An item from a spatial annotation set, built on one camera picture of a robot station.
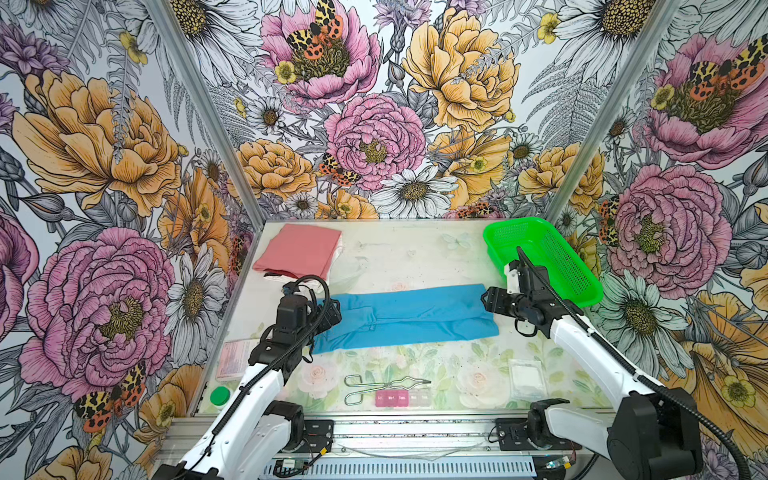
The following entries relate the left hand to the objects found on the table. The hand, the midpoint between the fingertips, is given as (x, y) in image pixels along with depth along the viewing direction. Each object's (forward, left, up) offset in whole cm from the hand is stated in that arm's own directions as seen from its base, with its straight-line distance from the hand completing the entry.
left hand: (326, 317), depth 84 cm
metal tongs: (-18, -8, -11) cm, 23 cm away
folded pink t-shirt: (+31, +13, -9) cm, 35 cm away
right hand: (+3, -46, 0) cm, 46 cm away
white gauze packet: (-14, -55, -10) cm, 57 cm away
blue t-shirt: (+6, -20, -11) cm, 23 cm away
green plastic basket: (+18, -78, -7) cm, 80 cm away
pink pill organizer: (-19, -21, -9) cm, 29 cm away
